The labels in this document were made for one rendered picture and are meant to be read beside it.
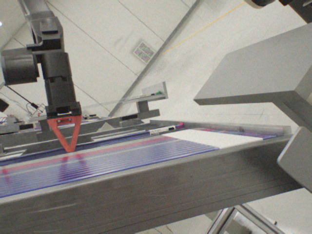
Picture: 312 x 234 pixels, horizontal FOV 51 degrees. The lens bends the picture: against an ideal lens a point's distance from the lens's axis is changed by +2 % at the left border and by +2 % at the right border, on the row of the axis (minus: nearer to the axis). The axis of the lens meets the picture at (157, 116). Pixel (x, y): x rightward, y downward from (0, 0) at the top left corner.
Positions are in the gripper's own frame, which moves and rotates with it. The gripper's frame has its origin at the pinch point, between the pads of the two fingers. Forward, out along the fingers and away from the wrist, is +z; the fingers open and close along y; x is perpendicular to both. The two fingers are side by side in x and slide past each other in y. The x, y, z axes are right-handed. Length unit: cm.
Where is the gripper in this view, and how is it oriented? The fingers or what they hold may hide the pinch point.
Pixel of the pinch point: (69, 147)
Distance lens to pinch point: 70.9
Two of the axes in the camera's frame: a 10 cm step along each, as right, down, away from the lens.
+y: 2.7, 0.0, -9.6
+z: 1.6, 9.9, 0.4
